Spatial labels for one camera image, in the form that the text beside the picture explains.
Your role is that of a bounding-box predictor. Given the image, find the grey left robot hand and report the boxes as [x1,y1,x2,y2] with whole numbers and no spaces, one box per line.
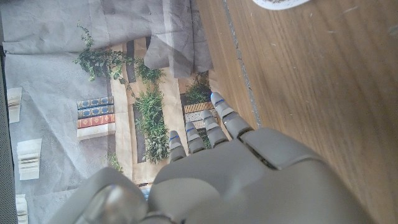
[46,91,374,224]

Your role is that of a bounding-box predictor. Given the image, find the white plate with gold rim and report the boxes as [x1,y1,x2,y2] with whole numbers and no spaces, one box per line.
[251,0,312,11]

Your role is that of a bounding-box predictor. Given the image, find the printed fabric backdrop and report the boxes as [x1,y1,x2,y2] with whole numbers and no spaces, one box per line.
[0,0,259,224]

